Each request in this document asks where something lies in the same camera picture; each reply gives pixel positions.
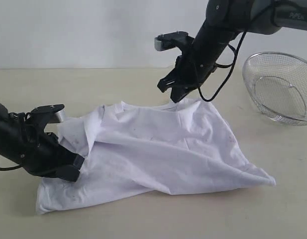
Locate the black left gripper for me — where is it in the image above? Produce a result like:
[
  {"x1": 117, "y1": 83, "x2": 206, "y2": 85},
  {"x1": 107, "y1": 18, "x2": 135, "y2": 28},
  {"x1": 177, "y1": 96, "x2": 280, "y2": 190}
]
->
[{"x1": 16, "y1": 132, "x2": 85, "y2": 182}]

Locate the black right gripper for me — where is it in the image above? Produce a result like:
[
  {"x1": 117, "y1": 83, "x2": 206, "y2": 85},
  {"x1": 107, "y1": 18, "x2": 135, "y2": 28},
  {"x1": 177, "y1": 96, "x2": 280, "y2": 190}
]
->
[{"x1": 157, "y1": 49, "x2": 215, "y2": 103}]

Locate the white t-shirt red print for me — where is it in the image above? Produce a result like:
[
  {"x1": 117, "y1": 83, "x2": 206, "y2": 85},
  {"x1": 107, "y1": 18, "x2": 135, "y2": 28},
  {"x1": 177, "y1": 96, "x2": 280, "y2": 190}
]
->
[{"x1": 36, "y1": 99, "x2": 276, "y2": 215}]

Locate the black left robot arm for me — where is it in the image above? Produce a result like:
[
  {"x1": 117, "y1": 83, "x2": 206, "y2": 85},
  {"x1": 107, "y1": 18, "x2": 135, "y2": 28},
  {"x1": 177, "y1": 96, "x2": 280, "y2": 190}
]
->
[{"x1": 0, "y1": 103, "x2": 84, "y2": 182}]

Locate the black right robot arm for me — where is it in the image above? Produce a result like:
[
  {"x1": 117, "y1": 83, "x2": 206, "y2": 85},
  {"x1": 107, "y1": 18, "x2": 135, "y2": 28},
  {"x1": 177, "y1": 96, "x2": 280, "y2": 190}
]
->
[{"x1": 155, "y1": 0, "x2": 307, "y2": 103}]

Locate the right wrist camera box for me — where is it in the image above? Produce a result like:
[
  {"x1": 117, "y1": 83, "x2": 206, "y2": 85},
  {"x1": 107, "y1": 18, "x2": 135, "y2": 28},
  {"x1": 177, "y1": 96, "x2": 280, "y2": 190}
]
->
[{"x1": 154, "y1": 31, "x2": 194, "y2": 52}]

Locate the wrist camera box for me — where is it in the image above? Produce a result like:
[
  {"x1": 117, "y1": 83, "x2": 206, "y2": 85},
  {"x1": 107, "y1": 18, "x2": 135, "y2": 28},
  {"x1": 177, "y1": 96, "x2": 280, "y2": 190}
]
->
[
  {"x1": 154, "y1": 31, "x2": 194, "y2": 52},
  {"x1": 25, "y1": 104, "x2": 67, "y2": 131}
]

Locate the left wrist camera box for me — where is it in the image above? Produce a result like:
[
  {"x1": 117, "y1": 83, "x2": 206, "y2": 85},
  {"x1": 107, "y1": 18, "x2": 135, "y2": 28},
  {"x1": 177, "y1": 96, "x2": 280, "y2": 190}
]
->
[{"x1": 25, "y1": 104, "x2": 67, "y2": 131}]

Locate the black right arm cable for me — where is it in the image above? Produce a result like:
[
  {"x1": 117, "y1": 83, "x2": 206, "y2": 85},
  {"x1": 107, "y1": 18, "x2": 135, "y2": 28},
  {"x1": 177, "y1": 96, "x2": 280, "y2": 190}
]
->
[{"x1": 195, "y1": 0, "x2": 291, "y2": 102}]

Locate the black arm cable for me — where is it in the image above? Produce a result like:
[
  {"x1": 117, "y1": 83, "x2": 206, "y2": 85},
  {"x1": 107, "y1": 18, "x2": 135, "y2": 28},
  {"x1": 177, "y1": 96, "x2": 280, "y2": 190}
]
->
[
  {"x1": 195, "y1": 0, "x2": 291, "y2": 102},
  {"x1": 0, "y1": 164, "x2": 22, "y2": 172}
]

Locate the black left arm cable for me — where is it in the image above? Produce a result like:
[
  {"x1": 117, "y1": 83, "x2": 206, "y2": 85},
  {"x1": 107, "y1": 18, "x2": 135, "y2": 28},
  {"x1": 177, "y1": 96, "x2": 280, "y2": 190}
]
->
[{"x1": 0, "y1": 164, "x2": 22, "y2": 172}]

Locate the metal wire mesh basket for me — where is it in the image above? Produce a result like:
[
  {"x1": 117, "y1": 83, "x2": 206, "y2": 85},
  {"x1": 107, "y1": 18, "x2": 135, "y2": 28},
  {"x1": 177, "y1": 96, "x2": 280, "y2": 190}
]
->
[{"x1": 242, "y1": 52, "x2": 307, "y2": 126}]

